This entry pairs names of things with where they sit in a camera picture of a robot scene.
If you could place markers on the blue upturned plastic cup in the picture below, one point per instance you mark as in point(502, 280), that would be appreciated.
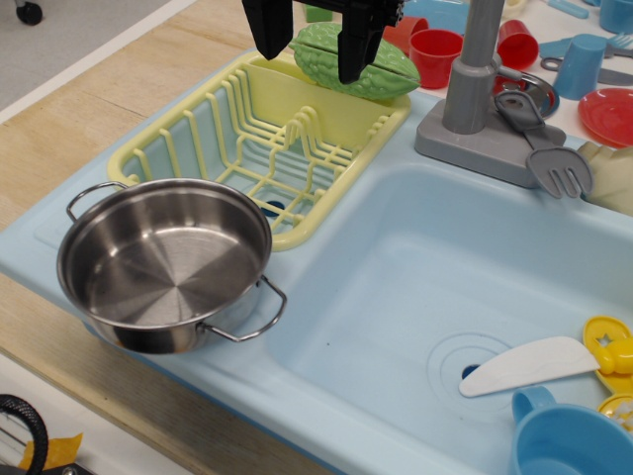
point(578, 73)

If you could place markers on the metal lid with knob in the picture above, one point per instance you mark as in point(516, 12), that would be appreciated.
point(541, 92)

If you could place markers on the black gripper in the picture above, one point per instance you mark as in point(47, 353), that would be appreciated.
point(271, 24)

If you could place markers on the red plastic cup front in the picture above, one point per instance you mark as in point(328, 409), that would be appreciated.
point(433, 51)

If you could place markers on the red plastic cup lying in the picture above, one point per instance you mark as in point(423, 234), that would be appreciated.
point(399, 36)

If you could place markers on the light blue toy sink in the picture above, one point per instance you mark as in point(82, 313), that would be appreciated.
point(420, 270)

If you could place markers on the yellow plastic toy utensil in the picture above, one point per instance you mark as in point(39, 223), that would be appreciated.
point(609, 340)

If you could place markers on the blue plastic plate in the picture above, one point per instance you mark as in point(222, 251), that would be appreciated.
point(441, 15)

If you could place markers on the green plastic block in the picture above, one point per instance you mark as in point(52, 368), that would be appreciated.
point(314, 14)

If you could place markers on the cream plastic toy piece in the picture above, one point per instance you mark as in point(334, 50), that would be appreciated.
point(612, 175)

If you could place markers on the yellow tape piece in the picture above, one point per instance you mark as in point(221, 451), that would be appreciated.
point(60, 451)

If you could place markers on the grey toy faucet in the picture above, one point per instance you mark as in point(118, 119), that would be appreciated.
point(465, 128)

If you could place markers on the blue plastic mug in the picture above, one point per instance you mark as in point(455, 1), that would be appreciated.
point(553, 438)

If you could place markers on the red plastic cup right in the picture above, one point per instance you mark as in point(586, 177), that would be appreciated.
point(516, 47)

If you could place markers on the white plastic toy knife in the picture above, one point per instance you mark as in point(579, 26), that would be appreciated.
point(538, 361)

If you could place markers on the stainless steel pot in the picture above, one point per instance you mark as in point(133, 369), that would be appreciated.
point(159, 267)

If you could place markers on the yellow plastic dish rack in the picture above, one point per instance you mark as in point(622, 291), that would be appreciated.
point(263, 128)

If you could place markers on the black caster wheel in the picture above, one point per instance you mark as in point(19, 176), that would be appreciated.
point(29, 12)

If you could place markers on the red plastic plate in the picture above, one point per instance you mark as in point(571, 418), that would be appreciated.
point(607, 115)

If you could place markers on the grey plastic toy fork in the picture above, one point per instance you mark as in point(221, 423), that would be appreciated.
point(559, 170)

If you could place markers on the green bumpy toy squash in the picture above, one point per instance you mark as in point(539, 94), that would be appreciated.
point(390, 75)

